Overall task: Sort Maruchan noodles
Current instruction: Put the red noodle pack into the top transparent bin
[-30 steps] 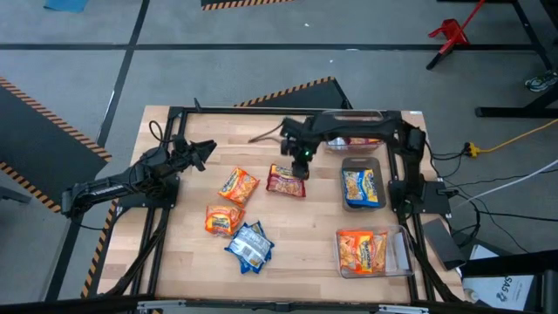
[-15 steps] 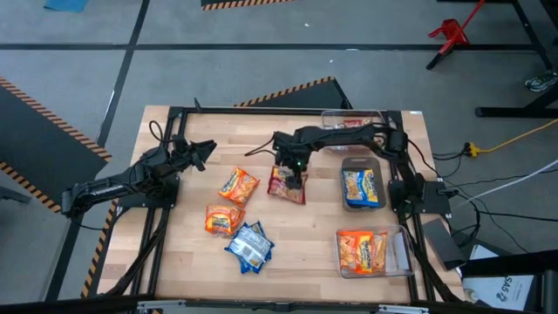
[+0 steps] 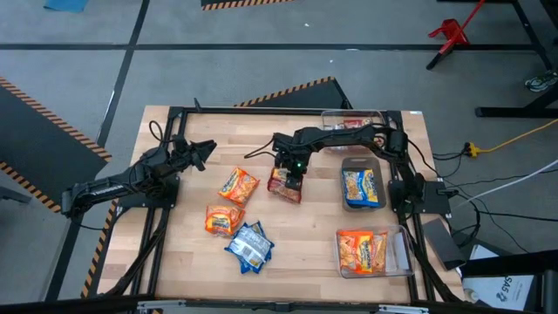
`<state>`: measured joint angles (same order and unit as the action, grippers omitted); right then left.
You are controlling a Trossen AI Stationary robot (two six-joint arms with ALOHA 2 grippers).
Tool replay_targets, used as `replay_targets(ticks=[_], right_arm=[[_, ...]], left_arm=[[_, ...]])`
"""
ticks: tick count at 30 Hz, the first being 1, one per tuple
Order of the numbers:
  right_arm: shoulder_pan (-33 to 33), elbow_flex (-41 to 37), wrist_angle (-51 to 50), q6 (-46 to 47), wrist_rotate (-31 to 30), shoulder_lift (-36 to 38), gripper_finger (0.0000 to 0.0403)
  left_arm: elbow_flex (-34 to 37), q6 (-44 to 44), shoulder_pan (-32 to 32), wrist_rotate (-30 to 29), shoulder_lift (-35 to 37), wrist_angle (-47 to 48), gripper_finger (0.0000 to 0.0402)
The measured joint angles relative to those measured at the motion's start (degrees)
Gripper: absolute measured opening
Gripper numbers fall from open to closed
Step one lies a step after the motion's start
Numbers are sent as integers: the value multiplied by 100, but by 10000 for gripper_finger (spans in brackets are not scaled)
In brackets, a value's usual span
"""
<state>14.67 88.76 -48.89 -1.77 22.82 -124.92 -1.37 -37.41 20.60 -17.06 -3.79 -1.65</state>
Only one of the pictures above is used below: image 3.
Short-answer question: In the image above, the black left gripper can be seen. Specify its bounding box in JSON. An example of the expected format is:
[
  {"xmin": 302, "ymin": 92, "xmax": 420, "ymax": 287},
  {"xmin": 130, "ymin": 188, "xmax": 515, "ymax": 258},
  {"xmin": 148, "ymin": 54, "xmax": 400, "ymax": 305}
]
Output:
[{"xmin": 171, "ymin": 136, "xmax": 218, "ymax": 173}]

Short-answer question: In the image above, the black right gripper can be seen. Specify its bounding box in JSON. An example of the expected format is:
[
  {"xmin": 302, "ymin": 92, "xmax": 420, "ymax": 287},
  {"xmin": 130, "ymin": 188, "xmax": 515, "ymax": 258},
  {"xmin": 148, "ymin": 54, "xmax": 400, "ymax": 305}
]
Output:
[{"xmin": 271, "ymin": 129, "xmax": 313, "ymax": 190}]

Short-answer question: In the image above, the clear plastic bin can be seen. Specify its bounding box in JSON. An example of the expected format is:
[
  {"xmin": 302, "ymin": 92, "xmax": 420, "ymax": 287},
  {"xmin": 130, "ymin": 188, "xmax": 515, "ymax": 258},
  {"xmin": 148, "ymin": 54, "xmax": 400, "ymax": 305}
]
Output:
[
  {"xmin": 320, "ymin": 109, "xmax": 387, "ymax": 154},
  {"xmin": 334, "ymin": 223, "xmax": 416, "ymax": 279}
]

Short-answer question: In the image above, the gray plastic bin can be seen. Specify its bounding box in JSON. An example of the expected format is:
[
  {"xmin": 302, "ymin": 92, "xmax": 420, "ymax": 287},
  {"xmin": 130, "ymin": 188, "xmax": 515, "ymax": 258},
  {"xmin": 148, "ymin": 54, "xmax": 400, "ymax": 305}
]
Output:
[{"xmin": 340, "ymin": 156, "xmax": 389, "ymax": 213}]

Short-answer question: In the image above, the black hazard-striped floor mat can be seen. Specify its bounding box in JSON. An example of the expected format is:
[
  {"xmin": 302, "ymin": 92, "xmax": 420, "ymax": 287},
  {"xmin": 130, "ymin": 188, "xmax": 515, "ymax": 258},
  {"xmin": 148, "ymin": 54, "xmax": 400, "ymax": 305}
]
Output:
[
  {"xmin": 235, "ymin": 75, "xmax": 354, "ymax": 111},
  {"xmin": 200, "ymin": 0, "xmax": 298, "ymax": 12},
  {"xmin": 0, "ymin": 75, "xmax": 112, "ymax": 215}
]

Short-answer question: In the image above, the black power supply box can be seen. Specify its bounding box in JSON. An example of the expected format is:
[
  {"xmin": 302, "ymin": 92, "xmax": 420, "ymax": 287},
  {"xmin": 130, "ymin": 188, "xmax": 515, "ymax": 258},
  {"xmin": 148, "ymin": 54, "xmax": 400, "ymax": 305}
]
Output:
[{"xmin": 421, "ymin": 217, "xmax": 468, "ymax": 272}]

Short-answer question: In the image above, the gray metal foot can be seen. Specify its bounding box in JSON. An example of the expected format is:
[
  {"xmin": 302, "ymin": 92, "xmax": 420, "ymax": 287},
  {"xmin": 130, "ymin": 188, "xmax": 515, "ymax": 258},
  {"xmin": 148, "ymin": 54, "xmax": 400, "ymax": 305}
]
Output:
[{"xmin": 0, "ymin": 184, "xmax": 32, "ymax": 206}]

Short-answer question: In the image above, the blue floor mat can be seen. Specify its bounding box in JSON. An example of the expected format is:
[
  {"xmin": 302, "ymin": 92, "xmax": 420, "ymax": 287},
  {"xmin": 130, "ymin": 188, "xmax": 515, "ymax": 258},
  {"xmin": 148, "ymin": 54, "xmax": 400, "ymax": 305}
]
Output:
[{"xmin": 43, "ymin": 0, "xmax": 91, "ymax": 14}]

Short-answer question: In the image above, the white paper sheet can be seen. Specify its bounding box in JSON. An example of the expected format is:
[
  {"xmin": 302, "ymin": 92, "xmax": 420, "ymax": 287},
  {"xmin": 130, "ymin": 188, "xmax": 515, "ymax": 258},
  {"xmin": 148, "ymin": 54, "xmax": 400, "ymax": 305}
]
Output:
[{"xmin": 469, "ymin": 243, "xmax": 509, "ymax": 265}]

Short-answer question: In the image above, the red metal stand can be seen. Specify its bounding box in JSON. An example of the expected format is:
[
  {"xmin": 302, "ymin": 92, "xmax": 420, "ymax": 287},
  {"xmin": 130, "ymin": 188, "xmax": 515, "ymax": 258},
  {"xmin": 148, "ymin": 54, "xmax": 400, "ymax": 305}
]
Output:
[{"xmin": 425, "ymin": 0, "xmax": 487, "ymax": 72}]

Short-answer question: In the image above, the white printed box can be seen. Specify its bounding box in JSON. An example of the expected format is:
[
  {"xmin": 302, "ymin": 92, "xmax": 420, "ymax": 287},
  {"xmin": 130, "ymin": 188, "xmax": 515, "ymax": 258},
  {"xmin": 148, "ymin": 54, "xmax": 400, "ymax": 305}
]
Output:
[{"xmin": 461, "ymin": 273, "xmax": 537, "ymax": 313}]

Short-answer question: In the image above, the black metal beam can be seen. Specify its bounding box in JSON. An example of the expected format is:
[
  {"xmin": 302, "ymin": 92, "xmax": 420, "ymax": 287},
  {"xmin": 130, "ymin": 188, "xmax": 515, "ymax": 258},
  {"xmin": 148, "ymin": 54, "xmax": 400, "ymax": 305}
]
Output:
[{"xmin": 459, "ymin": 249, "xmax": 558, "ymax": 279}]

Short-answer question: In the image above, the person's shoe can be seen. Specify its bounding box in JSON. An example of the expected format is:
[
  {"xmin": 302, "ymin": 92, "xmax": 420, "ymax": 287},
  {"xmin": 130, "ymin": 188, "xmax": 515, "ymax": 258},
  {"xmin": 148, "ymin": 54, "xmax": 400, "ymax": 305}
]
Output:
[{"xmin": 524, "ymin": 69, "xmax": 558, "ymax": 94}]

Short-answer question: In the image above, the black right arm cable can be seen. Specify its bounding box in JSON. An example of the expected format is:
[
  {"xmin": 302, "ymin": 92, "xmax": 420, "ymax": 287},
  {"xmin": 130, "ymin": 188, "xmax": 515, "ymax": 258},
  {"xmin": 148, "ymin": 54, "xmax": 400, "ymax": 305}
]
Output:
[{"xmin": 243, "ymin": 139, "xmax": 281, "ymax": 160}]

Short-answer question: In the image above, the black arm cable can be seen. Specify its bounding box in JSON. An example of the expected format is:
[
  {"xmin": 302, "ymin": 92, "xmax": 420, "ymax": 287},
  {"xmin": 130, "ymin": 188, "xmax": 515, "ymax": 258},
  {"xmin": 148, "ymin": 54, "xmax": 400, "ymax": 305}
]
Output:
[
  {"xmin": 147, "ymin": 119, "xmax": 166, "ymax": 146},
  {"xmin": 243, "ymin": 139, "xmax": 281, "ymax": 160}
]

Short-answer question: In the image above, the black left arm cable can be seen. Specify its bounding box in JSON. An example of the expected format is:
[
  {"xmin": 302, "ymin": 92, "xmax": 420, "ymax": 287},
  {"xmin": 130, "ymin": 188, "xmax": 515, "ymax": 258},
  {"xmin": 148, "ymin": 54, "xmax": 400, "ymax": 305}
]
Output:
[{"xmin": 147, "ymin": 119, "xmax": 166, "ymax": 146}]

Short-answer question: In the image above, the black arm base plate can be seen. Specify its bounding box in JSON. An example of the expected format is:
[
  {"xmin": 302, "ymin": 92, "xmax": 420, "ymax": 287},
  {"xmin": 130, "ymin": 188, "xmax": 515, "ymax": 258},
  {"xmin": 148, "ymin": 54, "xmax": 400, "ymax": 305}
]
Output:
[
  {"xmin": 387, "ymin": 178, "xmax": 453, "ymax": 216},
  {"xmin": 116, "ymin": 174, "xmax": 181, "ymax": 210}
]

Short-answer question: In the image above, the black aluminium table frame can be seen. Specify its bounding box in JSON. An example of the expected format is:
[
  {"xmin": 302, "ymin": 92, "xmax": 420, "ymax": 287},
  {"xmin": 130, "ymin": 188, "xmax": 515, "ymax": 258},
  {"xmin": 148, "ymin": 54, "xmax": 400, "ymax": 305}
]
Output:
[{"xmin": 102, "ymin": 98, "xmax": 464, "ymax": 307}]

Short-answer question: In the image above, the silver metal bracket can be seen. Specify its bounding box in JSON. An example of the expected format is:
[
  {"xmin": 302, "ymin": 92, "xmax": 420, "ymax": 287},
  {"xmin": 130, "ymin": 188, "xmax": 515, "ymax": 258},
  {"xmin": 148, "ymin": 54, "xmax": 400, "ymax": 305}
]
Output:
[
  {"xmin": 136, "ymin": 299, "xmax": 188, "ymax": 313},
  {"xmin": 378, "ymin": 304, "xmax": 431, "ymax": 314}
]

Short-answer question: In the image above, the black floor cable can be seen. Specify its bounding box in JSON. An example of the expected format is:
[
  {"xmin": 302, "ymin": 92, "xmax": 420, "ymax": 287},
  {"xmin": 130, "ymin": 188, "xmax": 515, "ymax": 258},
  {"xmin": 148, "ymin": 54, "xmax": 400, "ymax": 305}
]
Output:
[
  {"xmin": 453, "ymin": 197, "xmax": 558, "ymax": 255},
  {"xmin": 441, "ymin": 171, "xmax": 558, "ymax": 189}
]

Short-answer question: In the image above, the white cable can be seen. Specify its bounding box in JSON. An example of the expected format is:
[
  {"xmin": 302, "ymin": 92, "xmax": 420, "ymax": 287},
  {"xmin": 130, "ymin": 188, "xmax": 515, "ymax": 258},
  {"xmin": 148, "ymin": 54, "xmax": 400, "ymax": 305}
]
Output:
[{"xmin": 453, "ymin": 158, "xmax": 558, "ymax": 212}]

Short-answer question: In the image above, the yellow power cable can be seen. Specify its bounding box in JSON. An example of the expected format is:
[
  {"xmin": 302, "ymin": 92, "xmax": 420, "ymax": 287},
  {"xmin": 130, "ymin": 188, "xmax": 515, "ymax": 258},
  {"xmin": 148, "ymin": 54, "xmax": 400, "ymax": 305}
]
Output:
[{"xmin": 463, "ymin": 117, "xmax": 558, "ymax": 160}]

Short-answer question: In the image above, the black desk leg frame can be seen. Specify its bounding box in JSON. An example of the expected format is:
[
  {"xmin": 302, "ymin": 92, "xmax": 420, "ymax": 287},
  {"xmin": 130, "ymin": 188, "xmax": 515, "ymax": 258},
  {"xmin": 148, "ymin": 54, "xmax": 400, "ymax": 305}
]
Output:
[{"xmin": 473, "ymin": 0, "xmax": 558, "ymax": 120}]

